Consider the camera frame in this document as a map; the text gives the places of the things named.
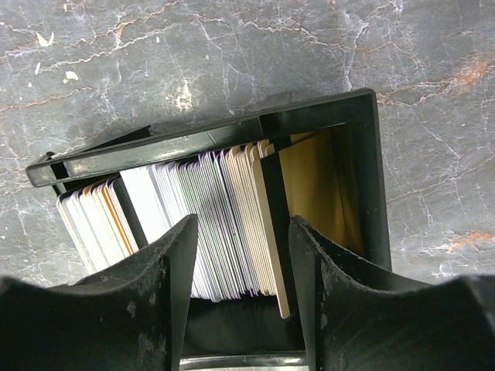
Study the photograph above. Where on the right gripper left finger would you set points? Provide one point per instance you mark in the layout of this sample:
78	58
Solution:
130	316

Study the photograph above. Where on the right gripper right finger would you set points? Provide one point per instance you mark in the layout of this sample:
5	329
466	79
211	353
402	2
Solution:
356	315

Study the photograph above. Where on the white card stack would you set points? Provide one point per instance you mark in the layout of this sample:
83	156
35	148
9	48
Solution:
237	253

